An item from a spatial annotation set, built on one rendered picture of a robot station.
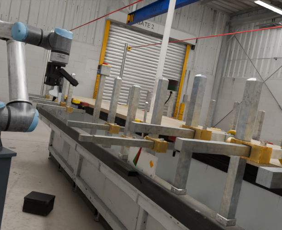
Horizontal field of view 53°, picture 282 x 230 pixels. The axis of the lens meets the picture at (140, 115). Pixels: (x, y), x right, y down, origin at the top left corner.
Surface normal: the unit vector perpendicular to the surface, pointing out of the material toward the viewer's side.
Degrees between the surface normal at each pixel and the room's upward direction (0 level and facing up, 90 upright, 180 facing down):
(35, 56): 90
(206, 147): 90
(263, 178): 90
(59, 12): 90
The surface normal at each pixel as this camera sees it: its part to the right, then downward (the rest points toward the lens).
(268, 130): -0.88, -0.14
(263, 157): 0.48, 0.14
